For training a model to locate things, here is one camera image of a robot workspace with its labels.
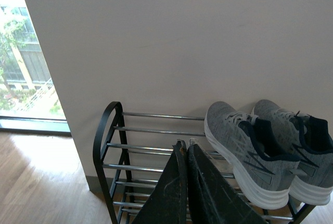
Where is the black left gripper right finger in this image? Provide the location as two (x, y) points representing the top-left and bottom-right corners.
(187, 138), (266, 223)

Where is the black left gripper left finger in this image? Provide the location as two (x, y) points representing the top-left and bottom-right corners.
(132, 140), (187, 223)

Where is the grey knit sneaker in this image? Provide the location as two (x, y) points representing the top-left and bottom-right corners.
(252, 99), (332, 206)
(204, 102), (300, 209)

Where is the black metal shoe rack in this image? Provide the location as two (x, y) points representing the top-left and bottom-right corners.
(93, 102), (317, 223)

